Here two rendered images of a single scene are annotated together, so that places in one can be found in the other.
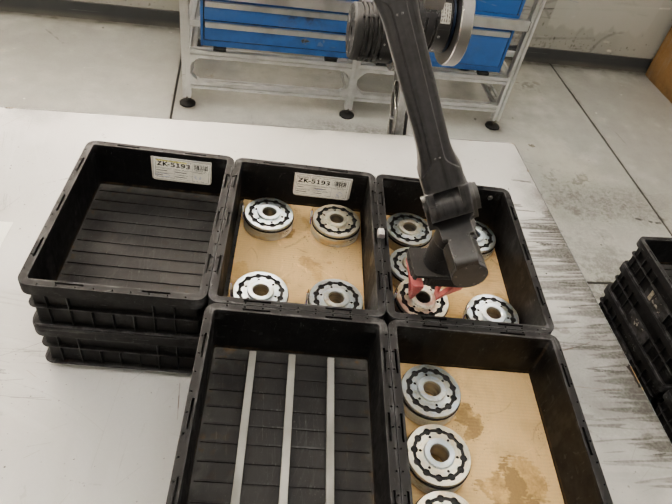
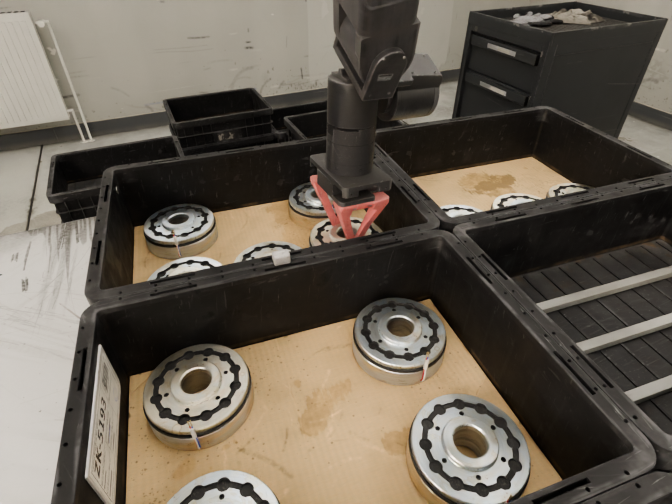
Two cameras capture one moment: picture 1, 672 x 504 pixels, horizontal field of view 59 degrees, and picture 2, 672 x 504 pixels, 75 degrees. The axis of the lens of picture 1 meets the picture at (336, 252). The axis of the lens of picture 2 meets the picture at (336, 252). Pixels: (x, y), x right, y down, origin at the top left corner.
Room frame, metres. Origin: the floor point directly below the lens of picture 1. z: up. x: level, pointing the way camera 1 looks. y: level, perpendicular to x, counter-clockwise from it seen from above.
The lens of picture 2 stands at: (0.86, 0.29, 1.23)
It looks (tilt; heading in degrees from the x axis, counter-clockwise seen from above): 38 degrees down; 259
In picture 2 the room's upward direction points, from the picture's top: straight up
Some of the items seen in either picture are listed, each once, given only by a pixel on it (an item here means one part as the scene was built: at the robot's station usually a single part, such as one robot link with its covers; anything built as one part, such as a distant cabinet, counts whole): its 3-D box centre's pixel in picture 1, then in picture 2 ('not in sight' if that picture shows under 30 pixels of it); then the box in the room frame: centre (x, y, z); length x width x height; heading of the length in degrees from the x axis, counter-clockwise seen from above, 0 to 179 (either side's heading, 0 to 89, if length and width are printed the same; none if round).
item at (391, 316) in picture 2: (336, 298); (400, 327); (0.73, -0.02, 0.86); 0.05 x 0.05 x 0.01
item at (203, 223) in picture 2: (472, 235); (179, 223); (0.99, -0.28, 0.86); 0.10 x 0.10 x 0.01
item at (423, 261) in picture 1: (442, 255); (350, 152); (0.75, -0.18, 1.00); 0.10 x 0.07 x 0.07; 105
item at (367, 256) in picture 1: (299, 251); (327, 412); (0.82, 0.07, 0.87); 0.40 x 0.30 x 0.11; 8
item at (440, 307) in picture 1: (422, 299); (347, 236); (0.75, -0.18, 0.88); 0.10 x 0.10 x 0.01
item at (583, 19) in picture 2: not in sight; (575, 15); (-0.51, -1.53, 0.88); 0.29 x 0.22 x 0.03; 14
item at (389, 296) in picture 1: (454, 248); (258, 201); (0.87, -0.23, 0.92); 0.40 x 0.30 x 0.02; 8
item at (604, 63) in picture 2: not in sight; (533, 123); (-0.41, -1.46, 0.45); 0.60 x 0.45 x 0.90; 14
